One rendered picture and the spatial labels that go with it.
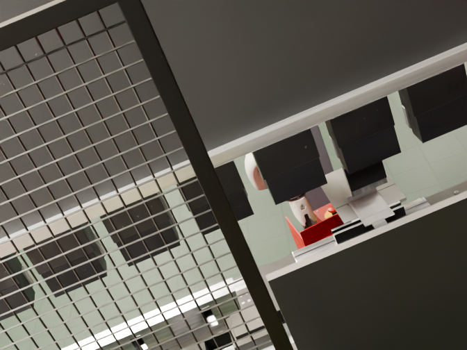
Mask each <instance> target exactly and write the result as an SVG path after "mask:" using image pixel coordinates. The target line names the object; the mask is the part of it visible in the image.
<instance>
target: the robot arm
mask: <svg viewBox="0 0 467 350"><path fill-rule="evenodd" d="M245 171H246V173H247V176H248V178H249V180H250V182H251V184H252V185H253V187H254V188H255V189H257V190H266V189H267V188H266V187H265V185H264V182H263V179H262V178H261V175H260V172H259V169H258V167H257V165H256V162H255V160H254V157H253V155H252V153H249V154H247V155H246V156H245ZM305 194H306V193H304V194H301V195H299V196H297V197H294V198H292V199H289V200H287V201H288V202H289V204H290V207H291V209H292V211H293V214H294V216H295V217H296V218H297V219H298V221H299V222H300V223H301V224H302V227H303V229H306V228H308V227H310V226H313V224H312V222H311V219H312V220H313V221H314V222H315V221H316V216H315V215H314V213H313V210H312V208H311V206H310V203H309V201H308V199H307V197H306V196H305Z"/></svg>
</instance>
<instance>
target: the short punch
mask: <svg viewBox="0 0 467 350"><path fill-rule="evenodd" d="M341 167H342V169H343V173H344V175H345V179H346V181H347V185H348V187H349V189H350V192H351V194H352V197H355V196H356V195H359V194H362V193H364V192H367V191H368V190H371V189H373V188H376V187H378V186H380V185H383V184H385V183H387V182H388V181H387V179H386V178H387V176H386V172H385V169H384V165H383V162H382V161H380V162H377V163H375V164H373V165H370V166H368V167H365V168H363V169H360V170H359V171H356V172H354V173H351V174H349V173H348V172H347V170H346V169H345V168H344V166H341Z"/></svg>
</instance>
